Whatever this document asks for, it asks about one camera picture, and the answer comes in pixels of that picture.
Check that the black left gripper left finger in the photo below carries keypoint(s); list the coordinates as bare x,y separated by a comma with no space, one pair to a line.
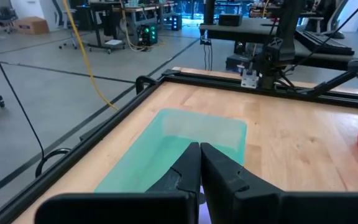
120,208

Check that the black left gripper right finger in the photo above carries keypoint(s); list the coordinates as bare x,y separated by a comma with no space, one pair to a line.
291,208

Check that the teal translucent plastic bin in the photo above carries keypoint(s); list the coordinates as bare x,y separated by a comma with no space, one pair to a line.
154,155

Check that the black mesh computer case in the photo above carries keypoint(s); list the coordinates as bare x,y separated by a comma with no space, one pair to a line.
238,63

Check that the black keyboard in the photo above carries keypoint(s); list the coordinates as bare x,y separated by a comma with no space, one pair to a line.
325,43

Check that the computer tower green lights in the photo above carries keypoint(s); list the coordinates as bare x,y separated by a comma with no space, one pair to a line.
149,35

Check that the computer tower blue lights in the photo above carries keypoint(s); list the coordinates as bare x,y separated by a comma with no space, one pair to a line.
175,22

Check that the black box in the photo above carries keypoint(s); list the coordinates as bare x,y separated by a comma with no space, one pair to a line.
230,20

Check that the black-legged work desk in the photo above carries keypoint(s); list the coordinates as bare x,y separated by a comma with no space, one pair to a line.
129,9

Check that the brown cardboard box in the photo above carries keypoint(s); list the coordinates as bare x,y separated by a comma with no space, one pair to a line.
31,25

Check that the grey office chair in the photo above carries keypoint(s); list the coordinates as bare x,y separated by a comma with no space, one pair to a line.
5,14

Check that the silver mounting bracket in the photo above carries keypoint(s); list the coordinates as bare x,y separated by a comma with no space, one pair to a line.
249,79

